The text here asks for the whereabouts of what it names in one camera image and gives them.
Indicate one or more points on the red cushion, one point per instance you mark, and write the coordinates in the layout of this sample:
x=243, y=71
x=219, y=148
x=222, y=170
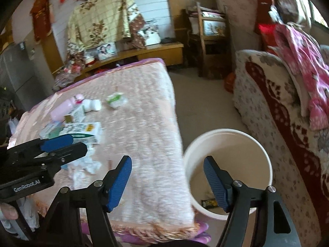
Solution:
x=266, y=29

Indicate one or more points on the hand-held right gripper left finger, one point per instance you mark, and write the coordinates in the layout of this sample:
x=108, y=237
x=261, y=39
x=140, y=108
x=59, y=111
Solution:
x=119, y=182

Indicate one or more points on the white printed bag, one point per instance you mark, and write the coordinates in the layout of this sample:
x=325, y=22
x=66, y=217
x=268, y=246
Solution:
x=151, y=34

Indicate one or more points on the floral covered sofa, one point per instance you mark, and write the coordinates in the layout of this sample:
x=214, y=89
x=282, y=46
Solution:
x=257, y=113

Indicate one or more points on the brown floral cloth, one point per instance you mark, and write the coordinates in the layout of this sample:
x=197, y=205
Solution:
x=138, y=28

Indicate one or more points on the person's left hand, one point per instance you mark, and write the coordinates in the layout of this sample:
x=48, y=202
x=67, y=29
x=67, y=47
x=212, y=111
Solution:
x=7, y=211

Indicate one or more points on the framed photo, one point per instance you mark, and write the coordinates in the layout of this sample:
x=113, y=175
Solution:
x=106, y=50

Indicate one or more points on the black flat box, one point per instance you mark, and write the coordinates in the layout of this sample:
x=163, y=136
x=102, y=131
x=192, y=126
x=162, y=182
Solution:
x=168, y=40

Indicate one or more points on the dark snack wrapper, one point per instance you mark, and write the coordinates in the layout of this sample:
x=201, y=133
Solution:
x=208, y=202

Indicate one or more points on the purple floral cloth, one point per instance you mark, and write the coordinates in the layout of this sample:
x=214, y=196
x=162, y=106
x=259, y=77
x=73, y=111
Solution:
x=201, y=234

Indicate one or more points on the white tissue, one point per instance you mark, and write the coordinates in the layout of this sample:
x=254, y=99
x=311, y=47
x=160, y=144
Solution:
x=86, y=164

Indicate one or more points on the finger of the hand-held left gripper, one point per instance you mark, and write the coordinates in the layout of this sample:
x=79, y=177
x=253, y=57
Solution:
x=56, y=142
x=74, y=150

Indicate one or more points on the pink floral garment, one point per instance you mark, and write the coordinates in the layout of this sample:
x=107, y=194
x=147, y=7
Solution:
x=300, y=56

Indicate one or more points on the pink plastic bottle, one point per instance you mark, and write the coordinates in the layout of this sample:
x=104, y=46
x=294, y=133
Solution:
x=63, y=108

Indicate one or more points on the red wall hanging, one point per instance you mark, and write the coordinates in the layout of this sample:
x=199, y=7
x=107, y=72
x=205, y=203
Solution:
x=41, y=18

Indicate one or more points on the green white medicine box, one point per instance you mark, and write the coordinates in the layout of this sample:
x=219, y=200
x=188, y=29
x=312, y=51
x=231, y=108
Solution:
x=77, y=113

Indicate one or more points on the clear plastic bag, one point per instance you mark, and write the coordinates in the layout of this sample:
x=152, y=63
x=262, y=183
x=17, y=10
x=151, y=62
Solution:
x=68, y=76

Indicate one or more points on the beige floral pillow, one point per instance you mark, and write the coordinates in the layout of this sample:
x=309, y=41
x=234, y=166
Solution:
x=293, y=5

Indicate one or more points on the grey cabinet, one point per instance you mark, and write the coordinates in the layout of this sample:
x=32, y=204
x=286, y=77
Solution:
x=18, y=67

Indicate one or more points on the wooden chair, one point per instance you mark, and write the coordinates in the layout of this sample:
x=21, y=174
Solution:
x=201, y=36

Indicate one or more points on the low wooden cabinet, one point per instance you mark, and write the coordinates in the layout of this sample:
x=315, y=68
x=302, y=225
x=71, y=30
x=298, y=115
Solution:
x=154, y=52

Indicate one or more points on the framed picture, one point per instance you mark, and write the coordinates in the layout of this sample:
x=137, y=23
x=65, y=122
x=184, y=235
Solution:
x=212, y=27

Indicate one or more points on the pink quilted blanket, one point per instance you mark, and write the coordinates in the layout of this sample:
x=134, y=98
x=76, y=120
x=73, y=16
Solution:
x=144, y=123

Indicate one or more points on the yellow floral cloth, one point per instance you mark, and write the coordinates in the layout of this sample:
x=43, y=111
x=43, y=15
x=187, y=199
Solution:
x=100, y=23

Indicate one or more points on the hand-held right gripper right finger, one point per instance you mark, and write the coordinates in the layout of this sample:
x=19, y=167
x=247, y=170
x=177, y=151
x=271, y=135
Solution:
x=214, y=182

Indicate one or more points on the orange bag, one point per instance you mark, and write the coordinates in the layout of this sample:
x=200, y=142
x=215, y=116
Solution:
x=228, y=82

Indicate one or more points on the white green milk carton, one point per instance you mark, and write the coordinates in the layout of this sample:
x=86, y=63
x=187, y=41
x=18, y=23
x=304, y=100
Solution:
x=84, y=131

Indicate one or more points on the crumpled green white wrapper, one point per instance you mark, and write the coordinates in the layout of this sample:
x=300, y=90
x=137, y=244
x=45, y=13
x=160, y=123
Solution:
x=115, y=100

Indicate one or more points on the white plastic bucket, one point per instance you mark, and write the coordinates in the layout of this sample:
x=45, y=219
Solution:
x=231, y=144

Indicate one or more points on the small white bottle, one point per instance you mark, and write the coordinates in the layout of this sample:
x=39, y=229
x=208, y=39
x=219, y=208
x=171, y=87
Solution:
x=92, y=105

